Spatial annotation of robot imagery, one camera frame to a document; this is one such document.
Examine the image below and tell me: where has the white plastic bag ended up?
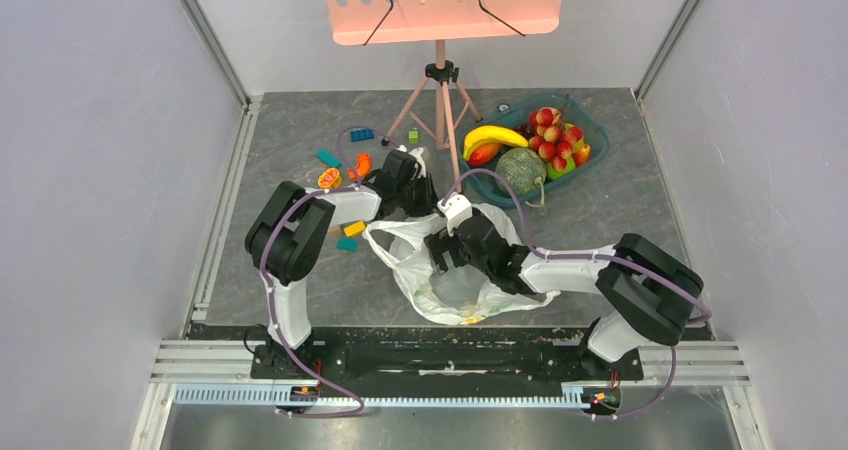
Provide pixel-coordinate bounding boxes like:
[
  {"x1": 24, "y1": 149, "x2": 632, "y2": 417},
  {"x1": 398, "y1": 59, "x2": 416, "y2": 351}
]
[{"x1": 363, "y1": 213, "x2": 561, "y2": 326}]

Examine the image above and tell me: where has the yellow banana fake fruit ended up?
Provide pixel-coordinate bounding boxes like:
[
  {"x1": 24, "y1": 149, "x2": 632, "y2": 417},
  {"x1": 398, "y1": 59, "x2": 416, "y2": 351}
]
[{"x1": 462, "y1": 125, "x2": 529, "y2": 162}]

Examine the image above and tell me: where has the red cherry fruit cluster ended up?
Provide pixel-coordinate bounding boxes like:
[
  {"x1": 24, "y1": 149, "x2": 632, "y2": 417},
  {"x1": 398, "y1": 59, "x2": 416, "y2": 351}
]
[{"x1": 527, "y1": 107, "x2": 588, "y2": 163}]

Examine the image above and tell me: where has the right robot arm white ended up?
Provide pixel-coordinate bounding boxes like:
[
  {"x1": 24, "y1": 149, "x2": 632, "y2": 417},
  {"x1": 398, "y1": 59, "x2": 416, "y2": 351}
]
[{"x1": 425, "y1": 211, "x2": 704, "y2": 378}]

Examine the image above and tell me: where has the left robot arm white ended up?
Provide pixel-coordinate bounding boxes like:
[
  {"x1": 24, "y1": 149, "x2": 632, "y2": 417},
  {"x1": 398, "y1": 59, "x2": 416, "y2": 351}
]
[{"x1": 245, "y1": 146, "x2": 437, "y2": 378}]

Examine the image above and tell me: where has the red orange mango fake fruit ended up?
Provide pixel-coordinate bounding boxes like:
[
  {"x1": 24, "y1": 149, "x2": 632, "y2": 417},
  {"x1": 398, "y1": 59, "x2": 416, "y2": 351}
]
[{"x1": 466, "y1": 143, "x2": 503, "y2": 167}]

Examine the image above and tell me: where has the small red apple fake fruit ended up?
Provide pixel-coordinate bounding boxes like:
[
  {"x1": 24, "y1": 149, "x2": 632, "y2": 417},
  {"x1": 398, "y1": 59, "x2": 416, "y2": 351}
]
[{"x1": 572, "y1": 144, "x2": 591, "y2": 167}]

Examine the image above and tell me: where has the orange curved block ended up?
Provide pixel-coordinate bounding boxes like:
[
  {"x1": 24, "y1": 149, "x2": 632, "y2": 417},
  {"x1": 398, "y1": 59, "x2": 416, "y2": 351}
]
[{"x1": 348, "y1": 153, "x2": 372, "y2": 181}]

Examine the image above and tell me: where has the teal plastic fruit bin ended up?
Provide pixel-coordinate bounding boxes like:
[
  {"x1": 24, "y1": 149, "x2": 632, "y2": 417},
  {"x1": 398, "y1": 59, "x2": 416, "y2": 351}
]
[{"x1": 462, "y1": 93, "x2": 610, "y2": 209}]

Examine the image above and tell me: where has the blue lego brick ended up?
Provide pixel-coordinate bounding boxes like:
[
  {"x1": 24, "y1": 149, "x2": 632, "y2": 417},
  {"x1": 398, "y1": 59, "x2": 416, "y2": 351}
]
[{"x1": 349, "y1": 127, "x2": 375, "y2": 143}]

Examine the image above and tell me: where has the orange slice toy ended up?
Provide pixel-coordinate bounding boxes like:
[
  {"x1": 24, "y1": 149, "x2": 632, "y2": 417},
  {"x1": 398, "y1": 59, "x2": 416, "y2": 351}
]
[{"x1": 317, "y1": 167, "x2": 343, "y2": 189}]

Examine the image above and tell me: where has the teal block near yellow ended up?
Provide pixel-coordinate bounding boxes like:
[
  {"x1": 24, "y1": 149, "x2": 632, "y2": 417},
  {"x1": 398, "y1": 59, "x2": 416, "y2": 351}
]
[{"x1": 336, "y1": 237, "x2": 359, "y2": 252}]

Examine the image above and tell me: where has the teal flat block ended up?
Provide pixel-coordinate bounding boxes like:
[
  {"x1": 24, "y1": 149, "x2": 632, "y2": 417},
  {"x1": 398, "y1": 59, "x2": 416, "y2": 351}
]
[{"x1": 316, "y1": 149, "x2": 342, "y2": 168}]

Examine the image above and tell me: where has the green netted melon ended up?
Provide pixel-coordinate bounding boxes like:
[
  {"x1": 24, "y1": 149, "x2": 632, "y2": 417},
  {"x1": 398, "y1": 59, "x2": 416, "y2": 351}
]
[{"x1": 495, "y1": 148, "x2": 548, "y2": 215}]

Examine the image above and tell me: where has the dark red grape bunch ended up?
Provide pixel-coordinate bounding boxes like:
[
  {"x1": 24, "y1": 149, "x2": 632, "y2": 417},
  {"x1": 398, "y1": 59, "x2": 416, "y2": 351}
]
[{"x1": 514, "y1": 124, "x2": 535, "y2": 139}]

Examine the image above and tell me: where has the pink music stand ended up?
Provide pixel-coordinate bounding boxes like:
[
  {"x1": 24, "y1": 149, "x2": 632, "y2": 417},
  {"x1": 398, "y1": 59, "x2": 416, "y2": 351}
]
[{"x1": 326, "y1": 0, "x2": 561, "y2": 174}]

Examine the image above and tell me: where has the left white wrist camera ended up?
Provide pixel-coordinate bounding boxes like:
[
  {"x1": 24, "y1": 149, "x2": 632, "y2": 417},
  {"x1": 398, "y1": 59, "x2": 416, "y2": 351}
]
[{"x1": 397, "y1": 145, "x2": 428, "y2": 178}]

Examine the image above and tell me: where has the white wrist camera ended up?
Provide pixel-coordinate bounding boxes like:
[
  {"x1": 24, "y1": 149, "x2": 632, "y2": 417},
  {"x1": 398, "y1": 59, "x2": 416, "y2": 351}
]
[
  {"x1": 437, "y1": 193, "x2": 474, "y2": 236},
  {"x1": 397, "y1": 145, "x2": 428, "y2": 178}
]

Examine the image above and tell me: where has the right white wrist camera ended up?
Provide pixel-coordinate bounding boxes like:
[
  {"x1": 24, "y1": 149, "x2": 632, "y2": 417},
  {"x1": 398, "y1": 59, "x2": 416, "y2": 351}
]
[{"x1": 437, "y1": 193, "x2": 474, "y2": 236}]

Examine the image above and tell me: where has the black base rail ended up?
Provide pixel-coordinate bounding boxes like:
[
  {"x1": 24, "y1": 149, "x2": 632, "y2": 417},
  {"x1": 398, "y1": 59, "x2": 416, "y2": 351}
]
[{"x1": 249, "y1": 326, "x2": 644, "y2": 399}]

